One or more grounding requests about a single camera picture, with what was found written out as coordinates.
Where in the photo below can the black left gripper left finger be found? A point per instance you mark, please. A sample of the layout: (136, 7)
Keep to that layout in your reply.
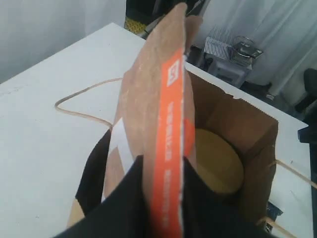
(123, 214)

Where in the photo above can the clear nut jar tan lid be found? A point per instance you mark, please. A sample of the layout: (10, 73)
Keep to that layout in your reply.
(218, 164)

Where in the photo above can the brown paper bag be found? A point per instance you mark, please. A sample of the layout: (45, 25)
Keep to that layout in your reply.
(249, 131)

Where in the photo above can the grey wire rack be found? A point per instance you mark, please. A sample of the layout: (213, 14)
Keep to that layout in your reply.
(218, 41)

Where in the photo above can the brown pouch orange label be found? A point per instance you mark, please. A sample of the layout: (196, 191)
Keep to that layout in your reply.
(154, 119)

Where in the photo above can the black box on stand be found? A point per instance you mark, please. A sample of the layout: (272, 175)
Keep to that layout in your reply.
(245, 54)

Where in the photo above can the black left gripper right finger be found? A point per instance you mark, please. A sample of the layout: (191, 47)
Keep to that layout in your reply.
(205, 216)

